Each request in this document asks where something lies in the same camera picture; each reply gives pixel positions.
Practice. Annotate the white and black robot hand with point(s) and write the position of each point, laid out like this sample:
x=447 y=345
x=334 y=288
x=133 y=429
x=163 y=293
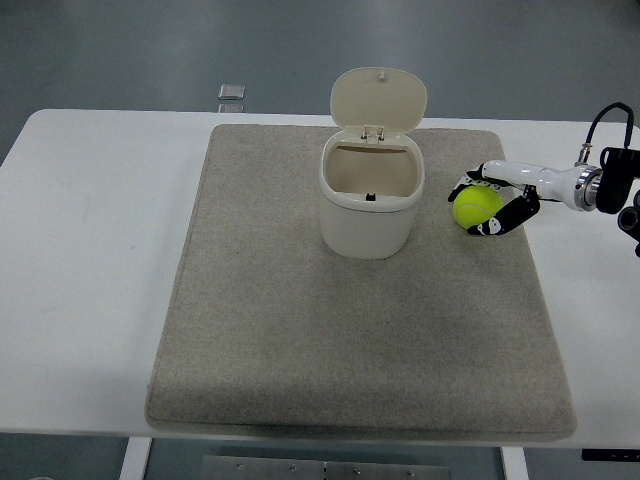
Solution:
x=545 y=180

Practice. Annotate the yellow-green tennis ball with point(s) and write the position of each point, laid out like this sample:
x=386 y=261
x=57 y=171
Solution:
x=472 y=206

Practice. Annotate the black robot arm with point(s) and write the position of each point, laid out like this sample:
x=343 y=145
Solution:
x=615 y=175

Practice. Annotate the cream plastic bin with lid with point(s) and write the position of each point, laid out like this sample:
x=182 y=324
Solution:
x=367 y=225

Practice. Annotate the grey felt mat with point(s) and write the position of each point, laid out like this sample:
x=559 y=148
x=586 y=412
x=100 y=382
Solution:
x=325 y=340

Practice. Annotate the black table control panel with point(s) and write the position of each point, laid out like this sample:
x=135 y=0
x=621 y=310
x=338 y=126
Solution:
x=600 y=454

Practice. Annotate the white table leg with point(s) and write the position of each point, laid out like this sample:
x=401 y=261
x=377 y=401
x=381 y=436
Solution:
x=512 y=465
x=134 y=460

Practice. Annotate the small metal floor plate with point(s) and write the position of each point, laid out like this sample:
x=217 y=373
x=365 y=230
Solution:
x=231 y=108
x=232 y=91

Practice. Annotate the grey metal plate with screws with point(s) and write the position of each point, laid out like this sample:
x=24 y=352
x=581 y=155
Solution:
x=260 y=470

